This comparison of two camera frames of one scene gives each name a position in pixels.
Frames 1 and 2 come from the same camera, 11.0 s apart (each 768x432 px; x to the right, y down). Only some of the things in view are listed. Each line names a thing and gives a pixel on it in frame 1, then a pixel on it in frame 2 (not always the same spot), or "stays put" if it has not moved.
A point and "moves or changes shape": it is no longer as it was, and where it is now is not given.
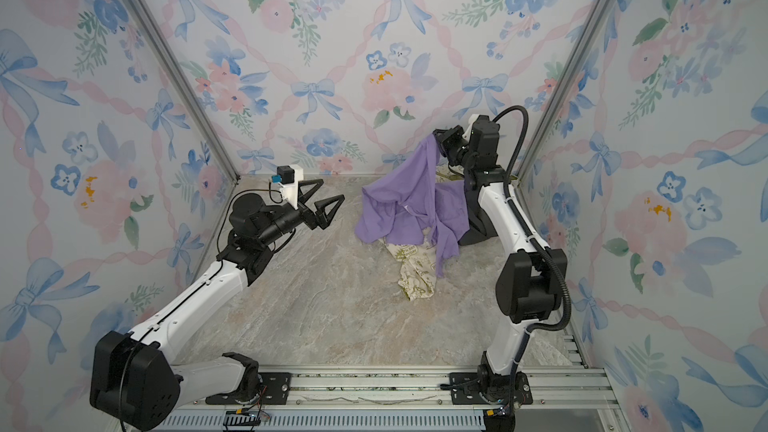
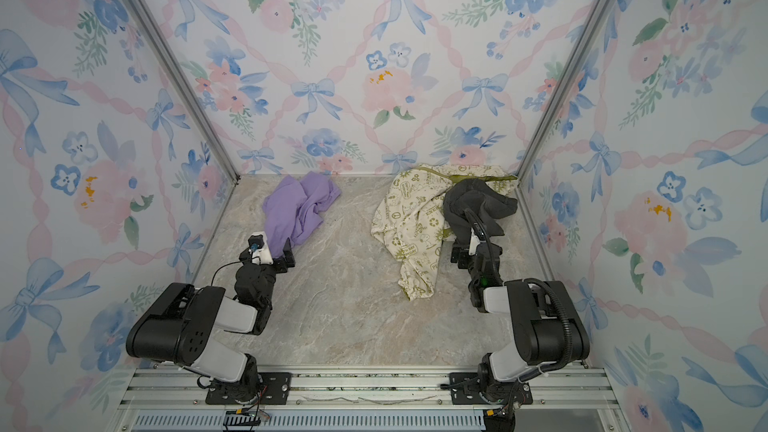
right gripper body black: (463, 158) to (463, 253)
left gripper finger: (303, 197) to (288, 252)
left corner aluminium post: (171, 59) stays put
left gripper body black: (285, 220) to (279, 266)
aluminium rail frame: (564, 400) stays put
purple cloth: (404, 203) moves or changes shape
